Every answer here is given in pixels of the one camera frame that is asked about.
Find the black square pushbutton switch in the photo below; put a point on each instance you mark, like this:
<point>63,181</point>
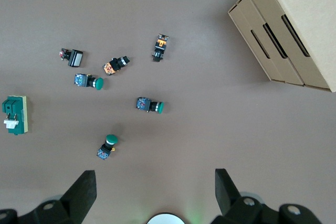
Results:
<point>76,58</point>

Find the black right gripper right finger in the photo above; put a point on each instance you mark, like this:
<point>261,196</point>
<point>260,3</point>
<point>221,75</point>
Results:
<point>231,200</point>

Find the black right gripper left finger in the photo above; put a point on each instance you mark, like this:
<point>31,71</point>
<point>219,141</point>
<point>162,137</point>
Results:
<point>76,203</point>

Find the brown cardboard box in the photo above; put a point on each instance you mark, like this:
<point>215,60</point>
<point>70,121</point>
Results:
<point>302,11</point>

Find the green mushroom pushbutton switch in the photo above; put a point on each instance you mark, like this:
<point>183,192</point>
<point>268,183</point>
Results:
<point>98,83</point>
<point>158,106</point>
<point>111,139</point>

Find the green load switch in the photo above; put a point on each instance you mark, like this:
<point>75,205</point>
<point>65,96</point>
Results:
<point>13,106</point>

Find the black selector switch orange base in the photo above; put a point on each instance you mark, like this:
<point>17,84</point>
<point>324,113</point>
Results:
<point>159,48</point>
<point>115,64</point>

